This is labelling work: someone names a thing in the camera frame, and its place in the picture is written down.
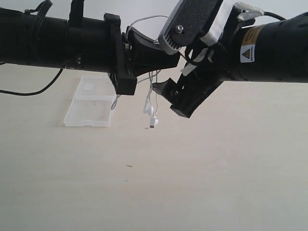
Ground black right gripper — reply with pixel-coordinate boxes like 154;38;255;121
152;7;240;118

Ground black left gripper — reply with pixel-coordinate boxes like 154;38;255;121
66;13;180;95

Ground white wired earphones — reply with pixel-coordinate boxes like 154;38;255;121
110;15;169;129

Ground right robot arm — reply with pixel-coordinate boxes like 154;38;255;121
152;5;308;118

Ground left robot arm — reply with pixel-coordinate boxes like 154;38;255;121
0;0;180;95

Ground clear plastic storage case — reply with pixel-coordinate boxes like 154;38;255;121
64;74;116;127

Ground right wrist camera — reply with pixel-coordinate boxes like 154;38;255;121
157;0;263;55

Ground black camera cable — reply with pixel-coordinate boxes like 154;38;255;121
0;68;64;97

